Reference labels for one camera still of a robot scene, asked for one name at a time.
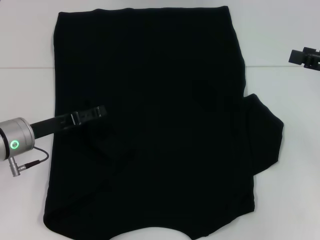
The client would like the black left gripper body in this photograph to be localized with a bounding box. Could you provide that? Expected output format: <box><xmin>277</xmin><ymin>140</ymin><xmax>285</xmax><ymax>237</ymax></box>
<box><xmin>29</xmin><ymin>112</ymin><xmax>77</xmax><ymax>139</ymax></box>

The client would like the black shirt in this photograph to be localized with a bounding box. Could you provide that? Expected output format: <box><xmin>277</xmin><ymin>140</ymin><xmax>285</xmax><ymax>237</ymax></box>
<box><xmin>42</xmin><ymin>7</ymin><xmax>285</xmax><ymax>240</ymax></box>

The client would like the dark left arm cable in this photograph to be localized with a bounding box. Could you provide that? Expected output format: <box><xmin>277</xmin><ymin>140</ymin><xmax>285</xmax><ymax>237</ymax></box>
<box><xmin>32</xmin><ymin>146</ymin><xmax>50</xmax><ymax>165</ymax></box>

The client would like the silver left cable connector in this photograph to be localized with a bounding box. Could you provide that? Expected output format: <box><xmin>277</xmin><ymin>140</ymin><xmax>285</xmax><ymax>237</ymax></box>
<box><xmin>8</xmin><ymin>156</ymin><xmax>41</xmax><ymax>178</ymax></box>

